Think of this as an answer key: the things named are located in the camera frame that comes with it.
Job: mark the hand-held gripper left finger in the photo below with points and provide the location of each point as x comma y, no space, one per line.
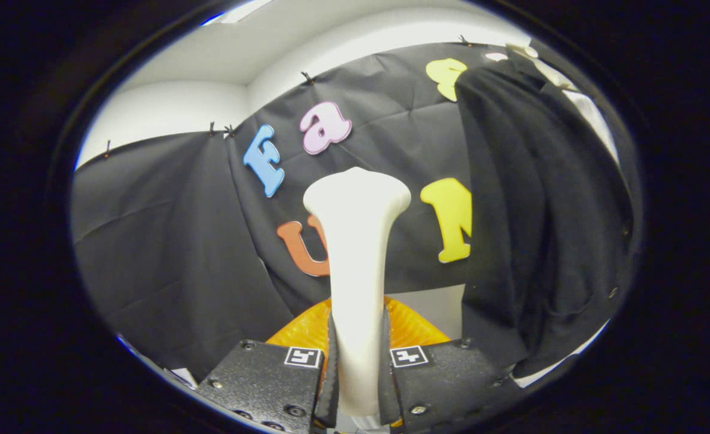
333,386

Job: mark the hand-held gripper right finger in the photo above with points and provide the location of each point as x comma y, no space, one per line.
384,386

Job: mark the white garment steamer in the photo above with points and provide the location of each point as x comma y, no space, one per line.
355,241

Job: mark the black suit jacket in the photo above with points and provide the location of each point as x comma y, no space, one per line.
542,211

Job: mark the black backdrop cloth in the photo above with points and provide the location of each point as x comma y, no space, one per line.
168,241

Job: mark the white mannequin torso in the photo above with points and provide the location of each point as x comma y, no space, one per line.
593,117

